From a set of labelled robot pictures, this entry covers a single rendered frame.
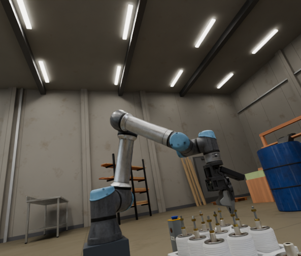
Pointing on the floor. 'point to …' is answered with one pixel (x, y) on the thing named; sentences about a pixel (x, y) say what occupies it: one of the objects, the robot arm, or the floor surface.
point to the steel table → (45, 213)
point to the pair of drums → (294, 174)
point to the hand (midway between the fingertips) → (232, 209)
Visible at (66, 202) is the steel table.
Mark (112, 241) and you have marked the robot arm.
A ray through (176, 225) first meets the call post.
